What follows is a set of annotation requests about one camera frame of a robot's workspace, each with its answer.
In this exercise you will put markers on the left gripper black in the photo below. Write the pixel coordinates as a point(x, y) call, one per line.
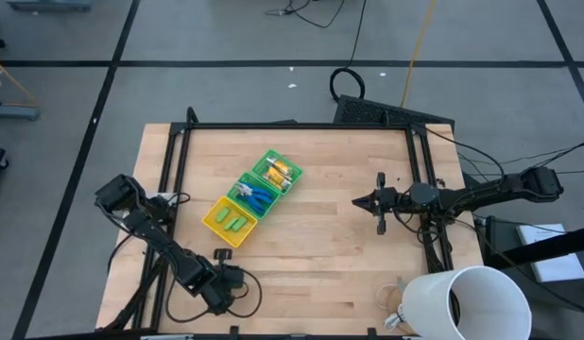
point(230, 278)

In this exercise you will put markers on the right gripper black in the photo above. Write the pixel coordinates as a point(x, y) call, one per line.
point(391, 198)

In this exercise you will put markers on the green eraser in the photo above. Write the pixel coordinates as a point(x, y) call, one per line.
point(231, 223)
point(222, 215)
point(239, 224)

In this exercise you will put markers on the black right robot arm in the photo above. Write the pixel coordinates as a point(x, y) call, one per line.
point(486, 193)

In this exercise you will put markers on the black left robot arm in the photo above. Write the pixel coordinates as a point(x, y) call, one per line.
point(155, 231)

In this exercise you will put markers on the yellow plastic basket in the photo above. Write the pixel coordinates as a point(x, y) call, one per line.
point(211, 222)

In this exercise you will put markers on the green plastic basket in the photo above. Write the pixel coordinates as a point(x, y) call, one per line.
point(235, 194)
point(294, 172)

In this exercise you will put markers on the black perforated box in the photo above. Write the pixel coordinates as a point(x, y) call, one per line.
point(386, 113)

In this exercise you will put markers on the black side desk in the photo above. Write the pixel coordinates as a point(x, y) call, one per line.
point(504, 245)

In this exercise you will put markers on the white cylinder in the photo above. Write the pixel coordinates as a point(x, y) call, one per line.
point(467, 307)

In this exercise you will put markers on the white booklet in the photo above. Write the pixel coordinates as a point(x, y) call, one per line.
point(549, 252)

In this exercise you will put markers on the grey floor base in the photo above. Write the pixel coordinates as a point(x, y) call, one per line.
point(13, 112)

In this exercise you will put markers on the black aluminium table frame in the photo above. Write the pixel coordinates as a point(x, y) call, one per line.
point(297, 126)

